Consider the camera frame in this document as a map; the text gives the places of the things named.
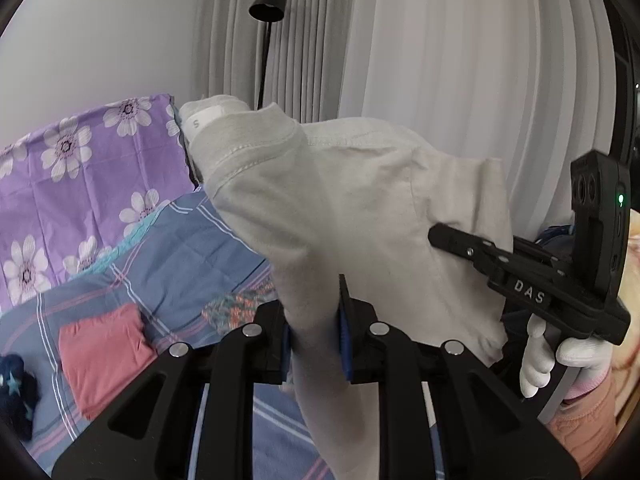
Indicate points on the blue plaid bed sheet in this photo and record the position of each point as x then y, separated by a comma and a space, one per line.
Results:
187, 259

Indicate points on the purple flower pillow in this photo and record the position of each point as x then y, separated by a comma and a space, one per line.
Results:
72, 191

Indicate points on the yellow plush toy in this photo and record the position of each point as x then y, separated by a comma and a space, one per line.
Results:
625, 362

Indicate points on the right pink sleeve forearm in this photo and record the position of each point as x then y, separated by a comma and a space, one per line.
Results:
586, 426

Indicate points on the dark clothes pile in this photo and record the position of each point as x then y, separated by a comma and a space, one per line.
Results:
557, 240

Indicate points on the white pleated curtain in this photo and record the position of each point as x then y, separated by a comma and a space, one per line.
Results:
530, 82

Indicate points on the right white gloved hand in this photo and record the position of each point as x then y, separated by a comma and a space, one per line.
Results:
592, 357

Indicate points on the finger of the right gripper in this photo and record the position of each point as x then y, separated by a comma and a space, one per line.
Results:
527, 260

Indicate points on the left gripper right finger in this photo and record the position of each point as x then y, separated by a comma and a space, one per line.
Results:
441, 412

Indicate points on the folded pink garment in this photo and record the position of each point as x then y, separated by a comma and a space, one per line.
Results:
100, 356

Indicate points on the navy star fleece garment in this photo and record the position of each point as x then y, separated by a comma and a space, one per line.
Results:
19, 396

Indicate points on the floral patterned small garment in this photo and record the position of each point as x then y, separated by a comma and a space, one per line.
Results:
228, 312

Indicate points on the black floor lamp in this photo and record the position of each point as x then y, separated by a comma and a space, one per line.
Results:
267, 12

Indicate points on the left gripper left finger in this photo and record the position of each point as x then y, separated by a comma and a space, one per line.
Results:
189, 414

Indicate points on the beige long sleeve shirt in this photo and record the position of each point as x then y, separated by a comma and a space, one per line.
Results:
349, 203

